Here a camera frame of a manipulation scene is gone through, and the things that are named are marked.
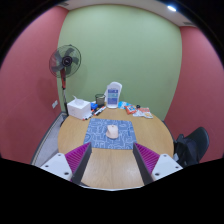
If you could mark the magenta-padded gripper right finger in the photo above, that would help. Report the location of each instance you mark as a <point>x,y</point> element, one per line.
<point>163,165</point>

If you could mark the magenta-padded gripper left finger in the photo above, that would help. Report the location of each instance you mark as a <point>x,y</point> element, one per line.
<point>58,165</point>

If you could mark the blue patterned mouse pad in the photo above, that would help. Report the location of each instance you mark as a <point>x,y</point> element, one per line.
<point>96,133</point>

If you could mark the black backpack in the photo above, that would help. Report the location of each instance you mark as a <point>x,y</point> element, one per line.
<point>185,150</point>

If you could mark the black office chair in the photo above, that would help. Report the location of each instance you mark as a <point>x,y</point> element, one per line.
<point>200,140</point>

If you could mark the small yellow snack packet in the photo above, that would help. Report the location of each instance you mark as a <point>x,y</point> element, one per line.
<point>148,115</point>

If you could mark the white marker red cap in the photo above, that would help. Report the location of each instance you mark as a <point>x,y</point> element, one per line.
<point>88,117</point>
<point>100,110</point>

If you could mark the white orange snack packet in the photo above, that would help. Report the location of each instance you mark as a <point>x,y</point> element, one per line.
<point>141,111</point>

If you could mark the white tissue box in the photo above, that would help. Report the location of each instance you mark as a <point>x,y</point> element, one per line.
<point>79,108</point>

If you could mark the black marker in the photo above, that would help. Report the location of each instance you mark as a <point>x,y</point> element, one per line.
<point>93,113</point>

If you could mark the blue whiteboard eraser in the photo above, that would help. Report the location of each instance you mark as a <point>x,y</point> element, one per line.
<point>94,106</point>

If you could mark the blue snack packet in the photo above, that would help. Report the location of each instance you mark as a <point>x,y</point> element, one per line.
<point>122,104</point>

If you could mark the black mesh pen cup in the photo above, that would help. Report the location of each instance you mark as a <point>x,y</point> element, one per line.
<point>100,100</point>

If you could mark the black standing fan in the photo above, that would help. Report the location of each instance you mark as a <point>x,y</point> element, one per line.
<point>65,60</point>

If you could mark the round ceiling light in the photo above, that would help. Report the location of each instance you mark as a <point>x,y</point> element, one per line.
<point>171,8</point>

